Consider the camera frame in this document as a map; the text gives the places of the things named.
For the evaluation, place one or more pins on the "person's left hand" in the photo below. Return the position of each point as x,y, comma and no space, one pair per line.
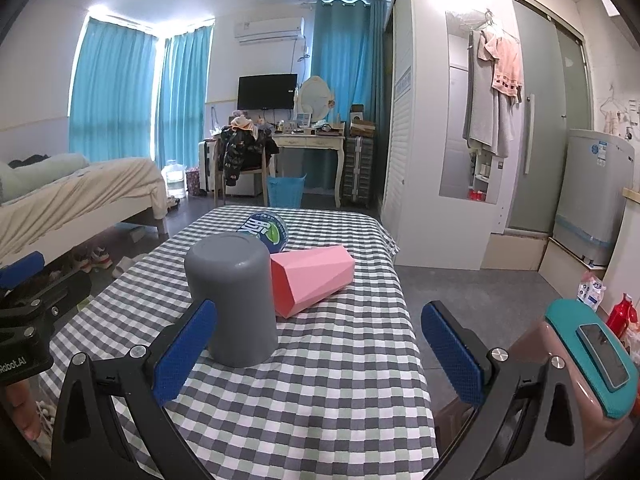
20,410

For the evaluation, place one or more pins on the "round vanity mirror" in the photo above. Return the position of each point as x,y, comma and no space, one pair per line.
314,96

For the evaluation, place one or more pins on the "clear water jug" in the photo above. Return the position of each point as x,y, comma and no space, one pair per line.
174,180

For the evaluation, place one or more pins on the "frosted glass door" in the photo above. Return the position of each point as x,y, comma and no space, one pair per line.
542,110

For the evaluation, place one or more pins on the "beige board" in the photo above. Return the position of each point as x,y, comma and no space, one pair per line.
570,267

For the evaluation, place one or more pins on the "blue curtain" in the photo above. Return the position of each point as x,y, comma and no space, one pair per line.
182,100
112,95
350,60

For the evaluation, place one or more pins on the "beige cloth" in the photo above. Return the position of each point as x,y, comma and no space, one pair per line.
245,125

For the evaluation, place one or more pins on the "grey cup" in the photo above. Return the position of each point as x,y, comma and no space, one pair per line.
235,300

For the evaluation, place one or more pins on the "white slippers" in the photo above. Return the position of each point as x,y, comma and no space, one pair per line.
127,266

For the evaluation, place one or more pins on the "blue printed cup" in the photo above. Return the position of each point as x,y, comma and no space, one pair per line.
266,230

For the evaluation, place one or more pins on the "pink faceted cup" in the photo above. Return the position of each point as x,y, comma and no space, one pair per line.
310,280

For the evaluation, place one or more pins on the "white printed packet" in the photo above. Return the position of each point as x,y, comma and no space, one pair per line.
590,292

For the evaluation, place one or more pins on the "pink stool with teal lid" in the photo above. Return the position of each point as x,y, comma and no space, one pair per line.
565,330

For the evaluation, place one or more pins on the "black television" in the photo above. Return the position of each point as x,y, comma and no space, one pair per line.
266,91

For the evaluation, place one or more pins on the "grey checkered tablecloth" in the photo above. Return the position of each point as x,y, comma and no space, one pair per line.
325,370

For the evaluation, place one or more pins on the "smartphone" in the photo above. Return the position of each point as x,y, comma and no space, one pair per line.
604,355

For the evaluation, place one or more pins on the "white dressing table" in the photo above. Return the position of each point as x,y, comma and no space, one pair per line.
310,141

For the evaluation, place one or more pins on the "wooden chair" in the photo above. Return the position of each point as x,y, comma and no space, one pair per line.
263,167

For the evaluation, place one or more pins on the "bed with beige sheet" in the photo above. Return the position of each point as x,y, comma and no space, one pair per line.
85,200

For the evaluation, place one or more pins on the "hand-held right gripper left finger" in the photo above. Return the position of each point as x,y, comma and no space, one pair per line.
185,352

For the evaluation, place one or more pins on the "white air conditioner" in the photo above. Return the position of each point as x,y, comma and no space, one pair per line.
270,30

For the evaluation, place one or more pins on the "dark patterned jacket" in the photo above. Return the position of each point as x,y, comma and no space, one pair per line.
237,155

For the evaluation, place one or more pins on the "cardboard box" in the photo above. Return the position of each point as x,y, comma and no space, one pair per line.
362,122

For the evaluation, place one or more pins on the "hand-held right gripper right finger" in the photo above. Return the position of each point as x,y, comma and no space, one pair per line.
450,355

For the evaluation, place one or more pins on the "white suitcase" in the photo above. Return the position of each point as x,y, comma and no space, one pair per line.
205,165

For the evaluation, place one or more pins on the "red bottle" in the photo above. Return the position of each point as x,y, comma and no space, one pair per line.
621,316

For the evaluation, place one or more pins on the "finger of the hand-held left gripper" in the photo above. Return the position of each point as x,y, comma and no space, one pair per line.
22,265

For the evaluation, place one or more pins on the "grey ribbed suitcase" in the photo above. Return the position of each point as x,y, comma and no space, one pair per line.
359,170

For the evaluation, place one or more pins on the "light green pillow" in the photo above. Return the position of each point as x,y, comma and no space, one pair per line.
50,169

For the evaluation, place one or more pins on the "blue waste basket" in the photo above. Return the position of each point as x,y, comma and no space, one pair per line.
286,191

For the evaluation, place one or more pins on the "sneakers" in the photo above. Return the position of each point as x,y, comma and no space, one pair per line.
95,259

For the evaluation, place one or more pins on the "white wardrobe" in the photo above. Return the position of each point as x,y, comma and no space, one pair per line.
425,110

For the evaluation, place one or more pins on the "wardrobe mirror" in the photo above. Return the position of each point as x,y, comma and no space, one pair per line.
452,110

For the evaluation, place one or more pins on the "white washing machine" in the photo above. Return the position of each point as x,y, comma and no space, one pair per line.
592,195

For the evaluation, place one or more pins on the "pink towel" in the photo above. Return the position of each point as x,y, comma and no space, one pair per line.
505,70

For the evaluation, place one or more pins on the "grey towel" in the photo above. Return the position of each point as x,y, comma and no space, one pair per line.
487,120

